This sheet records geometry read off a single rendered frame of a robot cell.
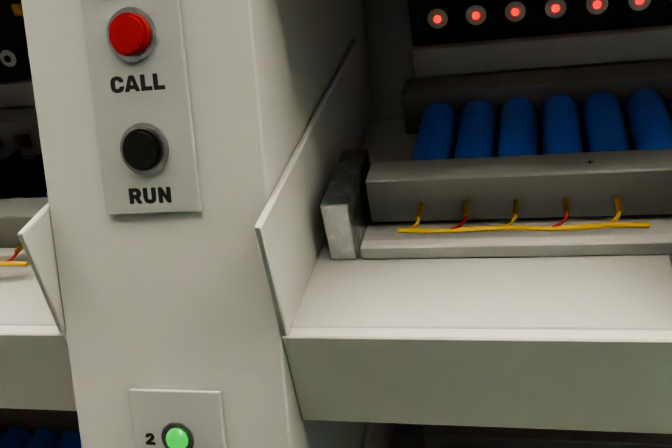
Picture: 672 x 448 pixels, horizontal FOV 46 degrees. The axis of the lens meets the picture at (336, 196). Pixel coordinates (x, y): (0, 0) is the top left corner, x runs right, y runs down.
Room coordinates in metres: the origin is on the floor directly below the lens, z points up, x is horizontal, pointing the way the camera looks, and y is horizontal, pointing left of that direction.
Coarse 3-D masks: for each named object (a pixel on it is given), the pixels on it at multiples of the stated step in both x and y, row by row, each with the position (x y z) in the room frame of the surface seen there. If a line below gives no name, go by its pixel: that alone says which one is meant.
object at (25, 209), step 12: (0, 204) 0.39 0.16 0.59; (12, 204) 0.39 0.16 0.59; (24, 204) 0.38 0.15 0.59; (36, 204) 0.38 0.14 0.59; (0, 216) 0.38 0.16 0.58; (12, 216) 0.38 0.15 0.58; (24, 216) 0.37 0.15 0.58; (0, 228) 0.38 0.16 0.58; (12, 228) 0.38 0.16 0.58; (0, 240) 0.38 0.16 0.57; (12, 240) 0.38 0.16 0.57; (0, 264) 0.36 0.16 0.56; (12, 264) 0.36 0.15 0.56; (24, 264) 0.36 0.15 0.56
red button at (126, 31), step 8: (120, 16) 0.30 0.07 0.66; (128, 16) 0.30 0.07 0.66; (136, 16) 0.30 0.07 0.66; (112, 24) 0.30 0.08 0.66; (120, 24) 0.30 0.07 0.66; (128, 24) 0.30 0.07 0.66; (136, 24) 0.30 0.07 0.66; (144, 24) 0.30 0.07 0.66; (112, 32) 0.30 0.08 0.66; (120, 32) 0.30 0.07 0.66; (128, 32) 0.30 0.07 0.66; (136, 32) 0.30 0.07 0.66; (144, 32) 0.30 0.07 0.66; (112, 40) 0.30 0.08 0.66; (120, 40) 0.30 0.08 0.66; (128, 40) 0.30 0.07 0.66; (136, 40) 0.30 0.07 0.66; (144, 40) 0.30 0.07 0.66; (120, 48) 0.30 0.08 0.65; (128, 48) 0.30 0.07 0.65; (136, 48) 0.30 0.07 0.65; (144, 48) 0.30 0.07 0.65
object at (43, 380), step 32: (0, 96) 0.52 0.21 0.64; (32, 96) 0.51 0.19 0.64; (32, 224) 0.31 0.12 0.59; (32, 256) 0.31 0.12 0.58; (0, 288) 0.36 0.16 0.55; (32, 288) 0.36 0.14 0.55; (0, 320) 0.34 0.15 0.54; (32, 320) 0.33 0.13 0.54; (64, 320) 0.32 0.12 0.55; (0, 352) 0.33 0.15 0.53; (32, 352) 0.33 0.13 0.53; (64, 352) 0.32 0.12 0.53; (0, 384) 0.34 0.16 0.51; (32, 384) 0.34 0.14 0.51; (64, 384) 0.33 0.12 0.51
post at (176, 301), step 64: (64, 0) 0.31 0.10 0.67; (192, 0) 0.30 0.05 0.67; (256, 0) 0.30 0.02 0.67; (320, 0) 0.39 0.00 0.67; (64, 64) 0.32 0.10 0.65; (192, 64) 0.30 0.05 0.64; (256, 64) 0.30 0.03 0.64; (320, 64) 0.38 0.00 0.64; (64, 128) 0.32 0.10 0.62; (256, 128) 0.30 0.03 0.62; (64, 192) 0.32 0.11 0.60; (256, 192) 0.30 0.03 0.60; (64, 256) 0.32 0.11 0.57; (128, 256) 0.31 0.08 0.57; (192, 256) 0.30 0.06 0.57; (256, 256) 0.30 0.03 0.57; (128, 320) 0.31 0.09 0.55; (192, 320) 0.30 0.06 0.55; (256, 320) 0.30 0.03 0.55; (128, 384) 0.31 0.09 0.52; (192, 384) 0.31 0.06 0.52; (256, 384) 0.30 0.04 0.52
